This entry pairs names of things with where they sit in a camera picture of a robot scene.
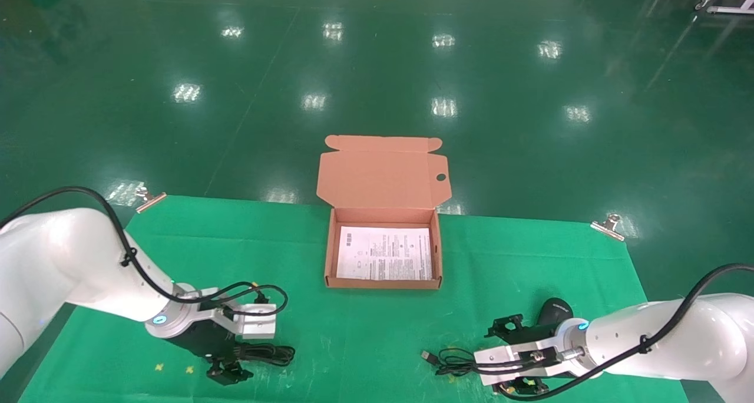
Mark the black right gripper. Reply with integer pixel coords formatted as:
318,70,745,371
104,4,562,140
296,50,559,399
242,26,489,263
484,313,561,397

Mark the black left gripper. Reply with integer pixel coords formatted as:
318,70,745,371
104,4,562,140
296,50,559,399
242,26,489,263
167,319,256,387

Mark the black data cable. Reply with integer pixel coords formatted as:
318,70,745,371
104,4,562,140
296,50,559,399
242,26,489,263
234,342,296,367

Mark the black USB cable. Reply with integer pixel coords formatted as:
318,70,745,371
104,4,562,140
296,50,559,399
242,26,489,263
421,298,574,378

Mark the brown cardboard box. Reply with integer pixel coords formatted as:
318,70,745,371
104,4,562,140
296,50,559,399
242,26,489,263
316,134,453,290

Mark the green table mat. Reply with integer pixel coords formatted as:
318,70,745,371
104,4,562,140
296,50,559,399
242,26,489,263
18,194,687,403

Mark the metal binder clip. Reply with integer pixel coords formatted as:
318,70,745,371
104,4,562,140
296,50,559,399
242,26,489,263
590,214,626,242
135,184,168,214

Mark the white printed paper leaflet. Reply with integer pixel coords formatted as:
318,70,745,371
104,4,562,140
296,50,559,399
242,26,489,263
336,226,435,282

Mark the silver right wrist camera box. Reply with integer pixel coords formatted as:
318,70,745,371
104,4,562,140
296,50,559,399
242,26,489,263
474,343,561,388

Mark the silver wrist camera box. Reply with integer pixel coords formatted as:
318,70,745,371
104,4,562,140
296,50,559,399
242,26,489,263
234,303,277,341
474,343,561,388

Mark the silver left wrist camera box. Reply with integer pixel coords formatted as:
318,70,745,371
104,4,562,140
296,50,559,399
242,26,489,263
234,303,277,341

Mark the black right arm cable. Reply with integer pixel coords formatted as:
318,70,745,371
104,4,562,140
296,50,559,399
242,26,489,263
474,263,754,401

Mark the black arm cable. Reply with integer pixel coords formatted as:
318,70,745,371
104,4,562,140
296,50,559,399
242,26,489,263
0,186,289,319
474,263,754,401

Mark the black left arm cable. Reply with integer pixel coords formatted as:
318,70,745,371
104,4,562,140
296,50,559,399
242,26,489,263
0,186,289,319

